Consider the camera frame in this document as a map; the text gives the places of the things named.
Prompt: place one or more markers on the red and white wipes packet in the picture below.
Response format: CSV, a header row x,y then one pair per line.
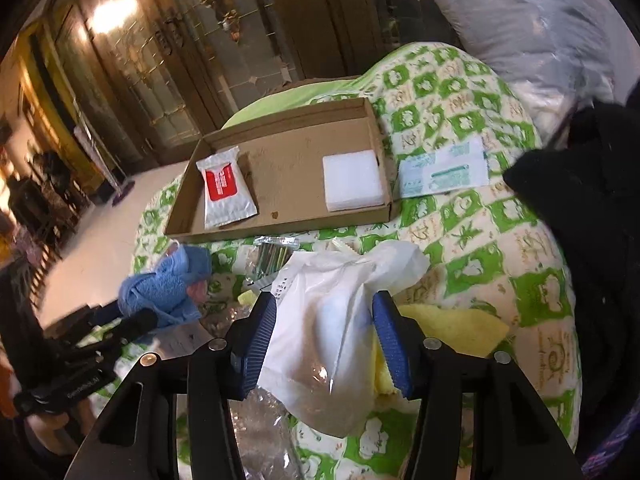
x,y
227,187

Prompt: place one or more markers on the dark furniture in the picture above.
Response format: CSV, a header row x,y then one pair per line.
x,y
40,200

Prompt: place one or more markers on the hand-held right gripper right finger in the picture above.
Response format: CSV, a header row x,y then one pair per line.
x,y
391,342

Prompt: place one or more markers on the wooden door with glass panes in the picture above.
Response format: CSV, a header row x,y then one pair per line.
x,y
150,50

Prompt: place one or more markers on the lime green sheet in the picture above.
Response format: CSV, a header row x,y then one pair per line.
x,y
290,102

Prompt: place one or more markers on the clear packet of green sticks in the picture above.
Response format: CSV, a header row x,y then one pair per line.
x,y
272,260

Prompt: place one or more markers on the green printed blanket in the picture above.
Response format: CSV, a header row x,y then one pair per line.
x,y
480,240

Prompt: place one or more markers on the yellow cloth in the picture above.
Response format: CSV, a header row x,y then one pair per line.
x,y
450,325

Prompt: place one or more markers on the green and white flat packet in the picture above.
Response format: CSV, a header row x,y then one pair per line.
x,y
442,167

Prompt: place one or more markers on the white foam pad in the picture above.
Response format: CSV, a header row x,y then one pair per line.
x,y
354,181

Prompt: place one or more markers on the grey pillow in clear plastic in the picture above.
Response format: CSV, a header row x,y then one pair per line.
x,y
525,25

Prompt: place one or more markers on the blue towel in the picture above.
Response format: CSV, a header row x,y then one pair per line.
x,y
165,285

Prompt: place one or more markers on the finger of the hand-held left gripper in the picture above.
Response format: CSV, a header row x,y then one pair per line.
x,y
137,321

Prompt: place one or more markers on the cardboard box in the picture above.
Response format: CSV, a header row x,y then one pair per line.
x,y
290,160

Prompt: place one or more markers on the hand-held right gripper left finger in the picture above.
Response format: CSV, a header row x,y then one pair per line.
x,y
261,332

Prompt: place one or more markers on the white plastic bag packet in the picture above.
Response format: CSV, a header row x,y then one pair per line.
x,y
320,320

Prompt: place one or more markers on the black cloth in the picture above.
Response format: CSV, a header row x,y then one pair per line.
x,y
590,220

